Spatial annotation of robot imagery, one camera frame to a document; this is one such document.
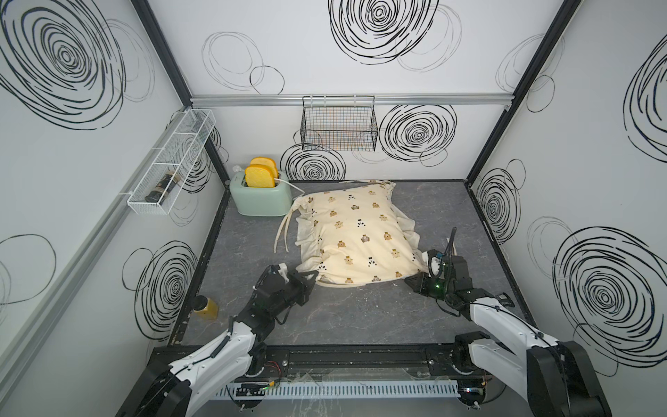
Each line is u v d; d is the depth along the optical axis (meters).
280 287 0.63
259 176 0.96
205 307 0.76
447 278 0.69
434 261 0.80
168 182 0.68
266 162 0.96
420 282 0.75
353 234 0.87
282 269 0.79
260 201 1.04
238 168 1.03
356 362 0.75
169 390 0.41
